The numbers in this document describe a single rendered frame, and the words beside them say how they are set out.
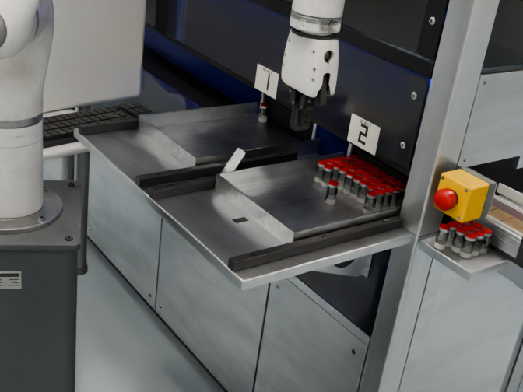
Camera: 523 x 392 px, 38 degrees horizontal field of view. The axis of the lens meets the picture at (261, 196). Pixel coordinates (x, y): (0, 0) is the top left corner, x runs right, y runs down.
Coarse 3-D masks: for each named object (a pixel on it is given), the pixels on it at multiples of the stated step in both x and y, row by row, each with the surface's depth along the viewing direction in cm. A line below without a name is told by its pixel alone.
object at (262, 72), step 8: (256, 72) 180; (264, 72) 177; (272, 72) 175; (256, 80) 180; (264, 80) 178; (272, 80) 175; (256, 88) 181; (264, 88) 178; (272, 88) 176; (272, 96) 176
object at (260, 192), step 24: (264, 168) 159; (288, 168) 163; (312, 168) 168; (240, 192) 146; (264, 192) 155; (288, 192) 157; (312, 192) 158; (264, 216) 141; (288, 216) 147; (312, 216) 148; (336, 216) 150; (360, 216) 143; (384, 216) 148; (288, 240) 136
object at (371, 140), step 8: (352, 120) 155; (360, 120) 153; (352, 128) 156; (360, 128) 154; (368, 128) 152; (376, 128) 150; (352, 136) 156; (368, 136) 152; (376, 136) 150; (360, 144) 155; (368, 144) 153; (376, 144) 151
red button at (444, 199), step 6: (438, 192) 135; (444, 192) 134; (450, 192) 134; (438, 198) 135; (444, 198) 134; (450, 198) 134; (438, 204) 136; (444, 204) 134; (450, 204) 134; (444, 210) 135
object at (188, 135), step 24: (144, 120) 175; (168, 120) 181; (192, 120) 186; (216, 120) 189; (240, 120) 191; (168, 144) 167; (192, 144) 173; (216, 144) 175; (240, 144) 177; (264, 144) 179; (288, 144) 172; (312, 144) 177
